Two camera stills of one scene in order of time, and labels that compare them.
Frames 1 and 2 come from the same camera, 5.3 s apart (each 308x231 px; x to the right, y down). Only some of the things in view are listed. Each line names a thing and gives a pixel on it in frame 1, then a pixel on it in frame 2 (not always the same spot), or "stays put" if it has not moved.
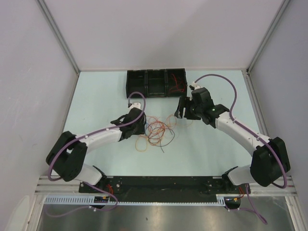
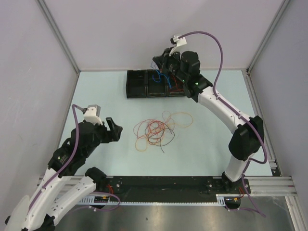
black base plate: x=162 y=188 stays put
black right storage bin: x=176 y=84 stays put
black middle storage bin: x=156 y=83 stays put
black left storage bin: x=136 y=82 stays put
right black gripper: x=185 y=102 → x=163 y=60
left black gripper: x=141 y=130 → x=113 y=134
